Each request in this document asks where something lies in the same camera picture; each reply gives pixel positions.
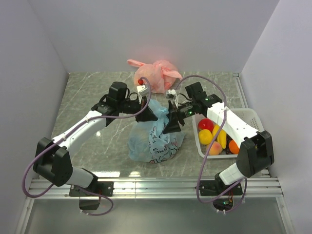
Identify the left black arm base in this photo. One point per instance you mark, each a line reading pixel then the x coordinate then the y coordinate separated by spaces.
pixel 91 197

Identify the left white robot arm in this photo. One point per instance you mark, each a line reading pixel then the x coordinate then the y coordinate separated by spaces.
pixel 53 156

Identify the red fake apple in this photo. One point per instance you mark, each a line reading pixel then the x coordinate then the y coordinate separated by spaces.
pixel 205 124

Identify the yellow fake banana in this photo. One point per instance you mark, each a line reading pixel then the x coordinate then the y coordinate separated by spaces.
pixel 222 136

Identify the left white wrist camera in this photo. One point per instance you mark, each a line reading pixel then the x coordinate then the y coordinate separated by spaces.
pixel 143 90

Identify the white plastic basket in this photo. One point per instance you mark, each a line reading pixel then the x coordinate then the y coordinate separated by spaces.
pixel 247 115

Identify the yellow fake orange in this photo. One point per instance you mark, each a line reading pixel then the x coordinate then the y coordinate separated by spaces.
pixel 205 137

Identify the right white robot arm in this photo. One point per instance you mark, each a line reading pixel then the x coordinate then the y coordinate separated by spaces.
pixel 255 147

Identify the blue plastic bag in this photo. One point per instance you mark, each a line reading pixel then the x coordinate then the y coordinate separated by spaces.
pixel 147 142

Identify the fake peach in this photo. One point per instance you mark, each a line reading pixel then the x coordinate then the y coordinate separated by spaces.
pixel 215 149

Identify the dark fake grape bunch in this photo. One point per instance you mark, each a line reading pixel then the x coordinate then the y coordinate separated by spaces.
pixel 228 145

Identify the pink tied plastic bag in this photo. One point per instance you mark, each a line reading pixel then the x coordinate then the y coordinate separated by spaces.
pixel 161 74

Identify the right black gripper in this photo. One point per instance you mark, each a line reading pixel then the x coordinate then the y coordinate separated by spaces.
pixel 173 126

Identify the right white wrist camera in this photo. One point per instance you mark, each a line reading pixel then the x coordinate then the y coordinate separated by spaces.
pixel 171 94

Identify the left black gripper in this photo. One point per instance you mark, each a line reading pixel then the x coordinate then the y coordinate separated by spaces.
pixel 147 115

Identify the aluminium rail frame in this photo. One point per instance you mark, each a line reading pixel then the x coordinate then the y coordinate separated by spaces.
pixel 164 205

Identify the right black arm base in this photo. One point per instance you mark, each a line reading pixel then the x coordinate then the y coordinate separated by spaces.
pixel 224 198

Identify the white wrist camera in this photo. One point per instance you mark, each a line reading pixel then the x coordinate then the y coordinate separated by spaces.
pixel 171 94
pixel 143 90

